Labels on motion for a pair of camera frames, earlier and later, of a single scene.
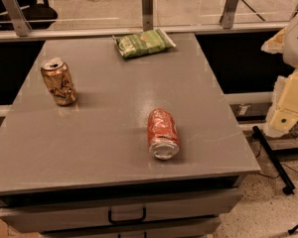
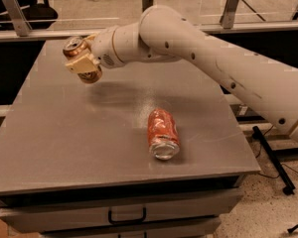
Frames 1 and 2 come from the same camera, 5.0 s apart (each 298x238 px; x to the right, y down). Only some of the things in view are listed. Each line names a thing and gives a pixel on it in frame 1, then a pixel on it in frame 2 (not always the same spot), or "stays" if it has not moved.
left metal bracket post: (20, 22) stays
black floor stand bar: (273, 159) stays
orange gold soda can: (59, 79) → (76, 48)
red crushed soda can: (163, 135) stays
